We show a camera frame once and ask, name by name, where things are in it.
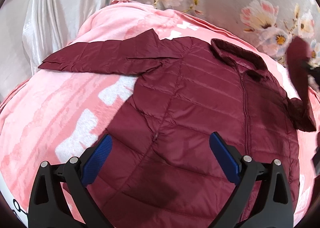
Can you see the silver satin curtain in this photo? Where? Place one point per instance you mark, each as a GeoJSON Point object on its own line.
{"type": "Point", "coordinates": [33, 29]}

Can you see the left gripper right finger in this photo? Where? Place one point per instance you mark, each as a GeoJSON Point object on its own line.
{"type": "Point", "coordinates": [262, 196]}

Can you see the pink fleece blanket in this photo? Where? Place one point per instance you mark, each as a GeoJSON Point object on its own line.
{"type": "Point", "coordinates": [54, 116]}

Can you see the maroon quilted down jacket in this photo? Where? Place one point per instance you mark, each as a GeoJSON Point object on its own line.
{"type": "Point", "coordinates": [161, 171]}

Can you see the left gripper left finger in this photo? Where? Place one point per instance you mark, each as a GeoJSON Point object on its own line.
{"type": "Point", "coordinates": [48, 206]}

